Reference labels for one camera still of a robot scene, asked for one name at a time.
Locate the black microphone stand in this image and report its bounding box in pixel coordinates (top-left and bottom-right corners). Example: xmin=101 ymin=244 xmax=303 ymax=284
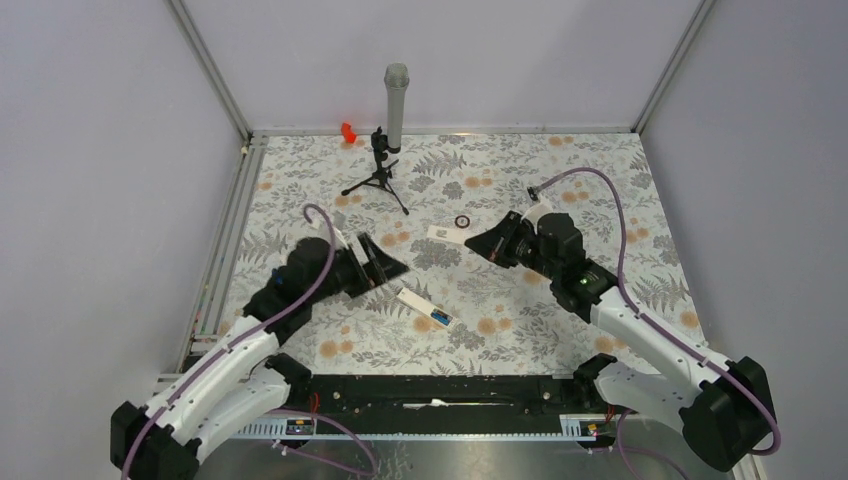
xmin=341 ymin=126 xmax=410 ymax=215

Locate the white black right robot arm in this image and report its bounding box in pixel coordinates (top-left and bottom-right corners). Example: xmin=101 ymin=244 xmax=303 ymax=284
xmin=464 ymin=211 xmax=776 ymax=472

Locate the orange plastic clip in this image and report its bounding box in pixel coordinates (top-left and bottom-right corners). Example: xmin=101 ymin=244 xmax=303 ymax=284
xmin=340 ymin=122 xmax=358 ymax=144

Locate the white remote battery cover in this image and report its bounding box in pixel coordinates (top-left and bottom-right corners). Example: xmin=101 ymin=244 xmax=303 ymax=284
xmin=427 ymin=225 xmax=468 ymax=245

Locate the grey microphone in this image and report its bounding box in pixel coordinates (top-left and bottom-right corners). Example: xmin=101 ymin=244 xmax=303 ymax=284
xmin=384 ymin=63 xmax=410 ymax=153

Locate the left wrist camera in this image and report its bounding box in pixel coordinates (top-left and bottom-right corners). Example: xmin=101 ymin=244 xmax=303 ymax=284
xmin=319 ymin=214 xmax=350 ymax=250

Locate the brown poker chip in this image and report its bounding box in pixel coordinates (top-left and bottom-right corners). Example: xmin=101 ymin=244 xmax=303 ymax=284
xmin=454 ymin=215 xmax=470 ymax=229

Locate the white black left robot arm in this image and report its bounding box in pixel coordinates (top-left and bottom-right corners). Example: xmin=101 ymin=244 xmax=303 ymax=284
xmin=110 ymin=234 xmax=409 ymax=479

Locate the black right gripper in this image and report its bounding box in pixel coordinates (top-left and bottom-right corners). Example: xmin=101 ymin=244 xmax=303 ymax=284
xmin=464 ymin=211 xmax=559 ymax=281

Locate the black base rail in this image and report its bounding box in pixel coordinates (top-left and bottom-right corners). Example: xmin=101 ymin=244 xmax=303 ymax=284
xmin=272 ymin=375 xmax=624 ymax=433

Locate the slotted grey cable duct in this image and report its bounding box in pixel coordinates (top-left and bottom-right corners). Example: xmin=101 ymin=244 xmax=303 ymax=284
xmin=231 ymin=415 xmax=605 ymax=448

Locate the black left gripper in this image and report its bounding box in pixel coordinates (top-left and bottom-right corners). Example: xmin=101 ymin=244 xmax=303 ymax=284
xmin=308 ymin=232 xmax=408 ymax=304

